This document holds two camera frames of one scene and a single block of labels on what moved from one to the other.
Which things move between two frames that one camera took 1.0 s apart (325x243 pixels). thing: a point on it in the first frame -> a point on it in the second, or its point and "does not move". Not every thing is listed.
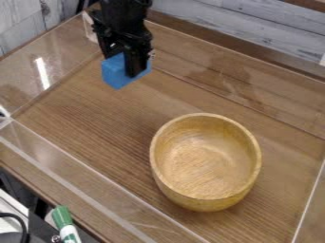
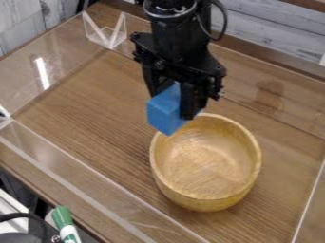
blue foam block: (114, 72) -> (164, 109)
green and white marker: (62, 219) does not move
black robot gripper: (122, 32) -> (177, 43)
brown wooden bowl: (206, 160) does not move
